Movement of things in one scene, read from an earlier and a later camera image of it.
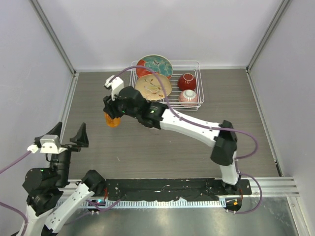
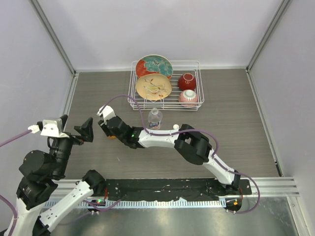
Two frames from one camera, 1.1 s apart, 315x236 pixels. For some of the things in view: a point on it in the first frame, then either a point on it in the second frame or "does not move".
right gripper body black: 116,109 -> 103,126
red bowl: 187,81 does not move
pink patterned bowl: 188,98 does not move
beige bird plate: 149,85 does not move
